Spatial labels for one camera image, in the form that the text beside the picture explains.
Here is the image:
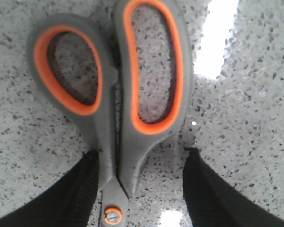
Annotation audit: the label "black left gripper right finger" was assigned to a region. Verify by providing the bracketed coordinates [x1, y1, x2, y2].
[183, 148, 284, 227]

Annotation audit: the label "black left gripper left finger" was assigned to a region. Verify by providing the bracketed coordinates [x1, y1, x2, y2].
[0, 151, 99, 227]

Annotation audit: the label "grey orange handled scissors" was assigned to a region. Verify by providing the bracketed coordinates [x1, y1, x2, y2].
[27, 0, 192, 227]

